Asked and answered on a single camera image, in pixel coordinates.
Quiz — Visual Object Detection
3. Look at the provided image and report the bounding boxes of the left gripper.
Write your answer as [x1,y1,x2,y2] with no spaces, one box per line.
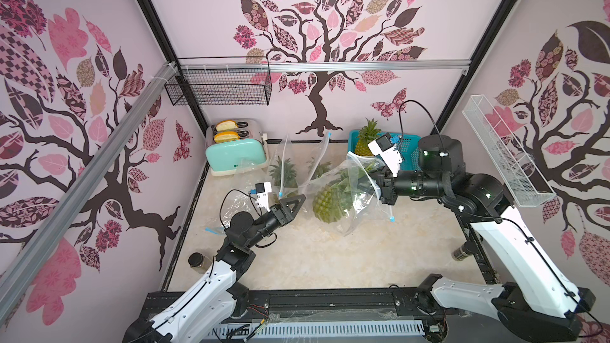
[243,195,304,249]

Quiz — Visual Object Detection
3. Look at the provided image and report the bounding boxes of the clear zip bag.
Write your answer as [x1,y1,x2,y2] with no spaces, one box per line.
[303,152,394,236]

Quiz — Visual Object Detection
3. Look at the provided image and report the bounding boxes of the zip bag with blue seal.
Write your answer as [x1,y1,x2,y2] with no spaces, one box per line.
[204,165,267,236]

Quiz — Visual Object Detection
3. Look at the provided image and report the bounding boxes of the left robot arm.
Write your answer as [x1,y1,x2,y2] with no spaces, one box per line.
[122,195,307,342]

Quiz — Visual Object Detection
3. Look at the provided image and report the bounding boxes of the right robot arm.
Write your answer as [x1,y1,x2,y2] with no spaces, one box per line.
[369,133,596,342]

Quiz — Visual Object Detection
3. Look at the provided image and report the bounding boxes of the teal plastic basket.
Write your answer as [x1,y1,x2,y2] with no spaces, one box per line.
[348,130,420,171]

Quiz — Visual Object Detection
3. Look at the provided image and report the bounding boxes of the mint green toaster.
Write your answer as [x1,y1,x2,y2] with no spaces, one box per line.
[205,118,270,176]

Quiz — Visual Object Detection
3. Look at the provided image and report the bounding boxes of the toast slice front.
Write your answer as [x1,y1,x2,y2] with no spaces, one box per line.
[214,131,241,144]

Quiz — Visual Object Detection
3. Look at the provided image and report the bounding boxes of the toast slice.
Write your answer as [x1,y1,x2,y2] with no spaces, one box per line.
[215,120,239,133]
[214,131,241,144]

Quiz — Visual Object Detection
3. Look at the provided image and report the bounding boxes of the spice jar right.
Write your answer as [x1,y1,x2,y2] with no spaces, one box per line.
[451,241,478,261]

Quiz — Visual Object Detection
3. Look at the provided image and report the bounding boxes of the spice jar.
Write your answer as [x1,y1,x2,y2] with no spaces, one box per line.
[451,241,478,261]
[187,252,213,275]

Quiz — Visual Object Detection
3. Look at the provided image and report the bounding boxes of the spice jar left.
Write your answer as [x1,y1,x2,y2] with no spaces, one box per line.
[187,252,213,275]

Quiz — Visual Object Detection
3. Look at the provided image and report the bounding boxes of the toast slice rear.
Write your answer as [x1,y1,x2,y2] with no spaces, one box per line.
[215,120,239,133]

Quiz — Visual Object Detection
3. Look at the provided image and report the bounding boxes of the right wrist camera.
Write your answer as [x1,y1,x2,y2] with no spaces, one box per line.
[368,133,403,177]

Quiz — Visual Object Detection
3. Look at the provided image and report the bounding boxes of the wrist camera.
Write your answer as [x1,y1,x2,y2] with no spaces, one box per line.
[368,133,403,177]
[250,182,273,213]

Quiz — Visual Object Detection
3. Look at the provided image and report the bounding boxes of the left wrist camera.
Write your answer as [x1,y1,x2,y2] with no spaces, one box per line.
[250,182,273,213]

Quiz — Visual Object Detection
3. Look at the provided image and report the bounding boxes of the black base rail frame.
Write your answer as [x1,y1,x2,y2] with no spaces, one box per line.
[129,285,544,343]

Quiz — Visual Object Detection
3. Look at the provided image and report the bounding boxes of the white slotted cable duct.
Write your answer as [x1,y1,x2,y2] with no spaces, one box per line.
[150,321,425,342]

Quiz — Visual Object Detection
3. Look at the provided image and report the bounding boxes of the black wire wall basket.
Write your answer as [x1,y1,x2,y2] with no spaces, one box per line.
[165,56,273,106]

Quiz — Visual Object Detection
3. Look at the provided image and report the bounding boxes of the white wire wall shelf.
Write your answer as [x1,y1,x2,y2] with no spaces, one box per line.
[462,95,557,207]

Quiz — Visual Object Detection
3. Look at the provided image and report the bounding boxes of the aluminium rail back wall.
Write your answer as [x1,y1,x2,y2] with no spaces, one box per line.
[180,60,471,73]

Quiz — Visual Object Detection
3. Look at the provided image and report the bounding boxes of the aluminium rail wall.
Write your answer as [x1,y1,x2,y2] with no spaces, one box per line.
[1,62,178,322]
[180,60,471,73]

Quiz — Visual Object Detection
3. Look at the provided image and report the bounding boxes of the aluminium rail left wall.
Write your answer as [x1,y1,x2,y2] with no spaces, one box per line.
[1,62,178,322]

